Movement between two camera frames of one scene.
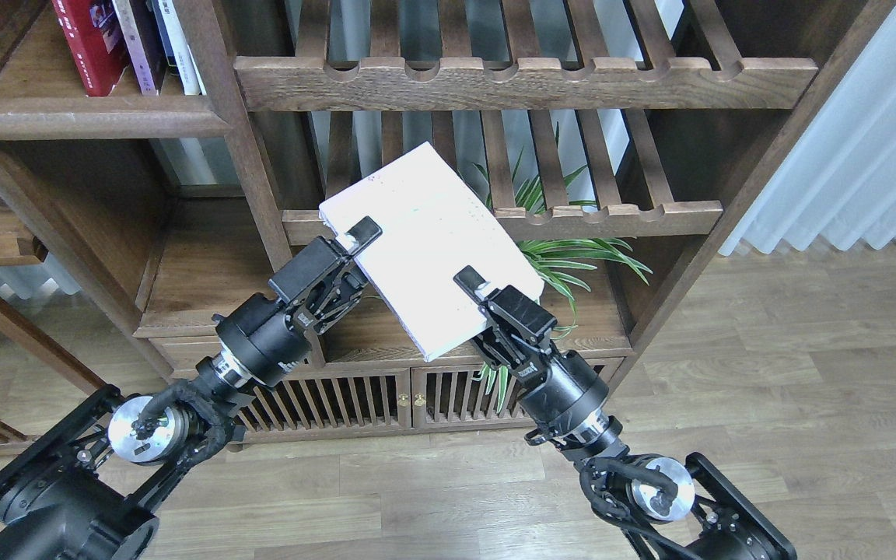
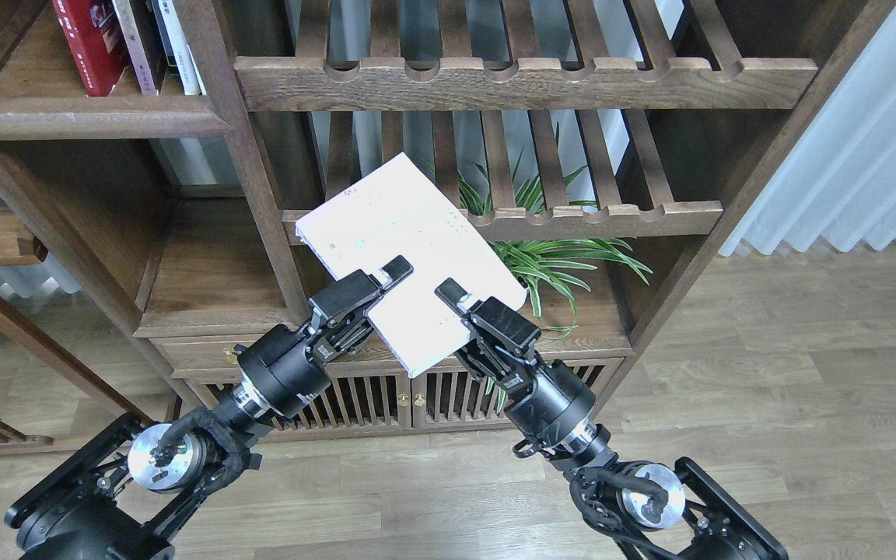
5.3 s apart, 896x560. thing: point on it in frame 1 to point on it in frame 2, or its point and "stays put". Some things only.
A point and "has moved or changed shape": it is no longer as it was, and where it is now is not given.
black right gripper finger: (511, 315) to (500, 341)
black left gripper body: (266, 338) to (281, 373)
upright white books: (178, 53) stays put
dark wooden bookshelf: (179, 152) stays put
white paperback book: (433, 222) has moved or changed shape
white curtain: (873, 164) stays put
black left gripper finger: (317, 264) to (340, 312)
